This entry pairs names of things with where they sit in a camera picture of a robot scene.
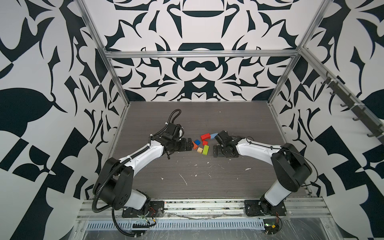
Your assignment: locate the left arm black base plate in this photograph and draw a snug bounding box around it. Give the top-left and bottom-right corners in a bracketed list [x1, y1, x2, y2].
[122, 201, 165, 218]

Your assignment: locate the white slotted cable duct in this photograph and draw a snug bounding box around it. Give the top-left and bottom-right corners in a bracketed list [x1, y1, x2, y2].
[86, 219, 265, 231]

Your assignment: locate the red arch wood block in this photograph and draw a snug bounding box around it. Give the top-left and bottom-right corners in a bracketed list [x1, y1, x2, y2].
[201, 134, 211, 141]

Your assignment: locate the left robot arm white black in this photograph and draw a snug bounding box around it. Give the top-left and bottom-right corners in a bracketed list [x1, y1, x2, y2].
[92, 123, 193, 213]

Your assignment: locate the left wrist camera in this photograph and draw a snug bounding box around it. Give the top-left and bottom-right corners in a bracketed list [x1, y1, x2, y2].
[175, 124, 185, 139]

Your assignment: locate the lime green wood block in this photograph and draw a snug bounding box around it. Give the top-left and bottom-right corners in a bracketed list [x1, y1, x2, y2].
[202, 145, 210, 156]

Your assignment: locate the black corrugated cable left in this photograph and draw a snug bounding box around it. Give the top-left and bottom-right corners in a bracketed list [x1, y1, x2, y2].
[91, 108, 183, 238]

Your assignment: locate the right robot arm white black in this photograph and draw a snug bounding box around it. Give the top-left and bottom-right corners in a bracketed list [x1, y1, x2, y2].
[213, 131, 313, 217]

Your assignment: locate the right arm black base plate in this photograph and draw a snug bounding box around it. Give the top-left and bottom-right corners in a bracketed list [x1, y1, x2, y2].
[244, 199, 287, 217]

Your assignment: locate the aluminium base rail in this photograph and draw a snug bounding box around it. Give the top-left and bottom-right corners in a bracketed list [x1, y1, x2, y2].
[76, 197, 332, 221]

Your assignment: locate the small green circuit board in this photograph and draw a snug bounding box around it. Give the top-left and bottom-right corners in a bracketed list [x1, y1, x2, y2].
[263, 218, 283, 235]

